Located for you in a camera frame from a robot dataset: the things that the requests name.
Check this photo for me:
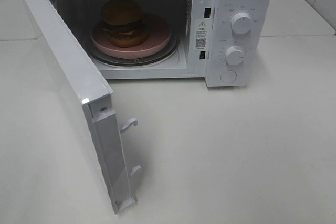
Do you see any round white door button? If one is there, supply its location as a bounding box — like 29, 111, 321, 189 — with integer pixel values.
221, 70, 237, 83

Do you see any burger with sesame-free bun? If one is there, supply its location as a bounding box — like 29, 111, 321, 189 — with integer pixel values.
101, 0, 149, 48

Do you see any white warning label sticker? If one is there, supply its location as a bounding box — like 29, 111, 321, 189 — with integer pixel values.
193, 19, 211, 50

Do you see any glass microwave turntable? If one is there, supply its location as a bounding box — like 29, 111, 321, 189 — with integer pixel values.
86, 34, 180, 68

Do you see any upper white power knob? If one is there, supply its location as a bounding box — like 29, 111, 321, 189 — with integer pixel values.
230, 11, 253, 35

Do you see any pink round plate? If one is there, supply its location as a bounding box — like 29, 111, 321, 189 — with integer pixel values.
91, 13, 172, 59

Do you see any lower white timer knob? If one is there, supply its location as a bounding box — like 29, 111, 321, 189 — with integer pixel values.
224, 46, 245, 66

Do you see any white microwave oven body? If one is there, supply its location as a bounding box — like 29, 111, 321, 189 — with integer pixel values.
50, 0, 270, 87

